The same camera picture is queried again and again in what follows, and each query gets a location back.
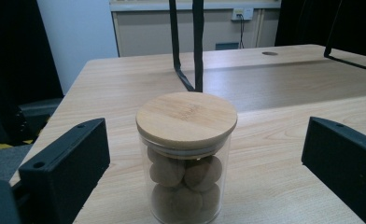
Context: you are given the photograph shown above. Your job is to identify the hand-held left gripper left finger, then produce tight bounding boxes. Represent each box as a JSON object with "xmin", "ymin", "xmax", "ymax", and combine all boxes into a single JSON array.
[{"xmin": 18, "ymin": 118, "xmax": 111, "ymax": 224}]

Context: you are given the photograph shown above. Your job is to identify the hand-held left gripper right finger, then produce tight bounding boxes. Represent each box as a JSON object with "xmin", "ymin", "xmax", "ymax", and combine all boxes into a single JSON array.
[{"xmin": 301, "ymin": 116, "xmax": 366, "ymax": 224}]

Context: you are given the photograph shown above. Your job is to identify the clear glass jar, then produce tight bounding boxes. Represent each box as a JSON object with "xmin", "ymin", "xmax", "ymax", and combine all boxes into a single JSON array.
[{"xmin": 139, "ymin": 133, "xmax": 232, "ymax": 224}]

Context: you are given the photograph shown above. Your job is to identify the round wooden jar lid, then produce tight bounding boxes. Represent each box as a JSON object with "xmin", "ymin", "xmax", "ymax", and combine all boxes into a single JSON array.
[{"xmin": 135, "ymin": 91, "xmax": 238, "ymax": 151}]

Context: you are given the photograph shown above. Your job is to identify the dark chair base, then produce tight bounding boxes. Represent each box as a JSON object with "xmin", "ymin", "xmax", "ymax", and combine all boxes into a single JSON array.
[{"xmin": 0, "ymin": 97, "xmax": 63, "ymax": 147}]

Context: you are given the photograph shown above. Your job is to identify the yellow black floor tape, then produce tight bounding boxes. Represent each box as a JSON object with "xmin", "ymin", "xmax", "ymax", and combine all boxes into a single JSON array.
[{"xmin": 0, "ymin": 138, "xmax": 35, "ymax": 151}]

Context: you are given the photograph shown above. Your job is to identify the black metal stand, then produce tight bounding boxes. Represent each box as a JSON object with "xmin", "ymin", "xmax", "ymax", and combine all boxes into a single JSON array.
[{"xmin": 323, "ymin": 0, "xmax": 366, "ymax": 75}]

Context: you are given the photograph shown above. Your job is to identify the heap of brown balls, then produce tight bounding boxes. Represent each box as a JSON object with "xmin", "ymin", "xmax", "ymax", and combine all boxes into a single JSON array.
[{"xmin": 147, "ymin": 147, "xmax": 223, "ymax": 223}]

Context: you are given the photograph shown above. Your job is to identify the black curtain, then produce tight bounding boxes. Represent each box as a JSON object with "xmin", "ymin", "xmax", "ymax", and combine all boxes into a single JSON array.
[
  {"xmin": 0, "ymin": 0, "xmax": 64, "ymax": 115},
  {"xmin": 274, "ymin": 0, "xmax": 366, "ymax": 60}
]

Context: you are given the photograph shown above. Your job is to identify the beige wall cabinet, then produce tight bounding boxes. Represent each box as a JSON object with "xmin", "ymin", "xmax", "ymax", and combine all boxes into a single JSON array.
[{"xmin": 108, "ymin": 0, "xmax": 282, "ymax": 58}]

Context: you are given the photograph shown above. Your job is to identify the dark blue wall plate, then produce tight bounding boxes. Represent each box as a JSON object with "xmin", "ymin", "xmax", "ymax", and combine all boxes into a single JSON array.
[{"xmin": 215, "ymin": 42, "xmax": 240, "ymax": 51}]

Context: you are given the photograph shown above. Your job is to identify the black power cable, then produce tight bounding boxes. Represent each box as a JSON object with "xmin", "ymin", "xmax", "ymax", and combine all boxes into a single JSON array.
[{"xmin": 238, "ymin": 13, "xmax": 246, "ymax": 49}]

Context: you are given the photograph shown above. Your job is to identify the black hanging cables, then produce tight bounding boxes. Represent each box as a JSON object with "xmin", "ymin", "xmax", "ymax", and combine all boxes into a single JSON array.
[{"xmin": 168, "ymin": 0, "xmax": 204, "ymax": 93}]

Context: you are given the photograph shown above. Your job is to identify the white wall socket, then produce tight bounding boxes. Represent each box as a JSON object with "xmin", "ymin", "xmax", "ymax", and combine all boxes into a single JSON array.
[{"xmin": 231, "ymin": 7, "xmax": 255, "ymax": 22}]

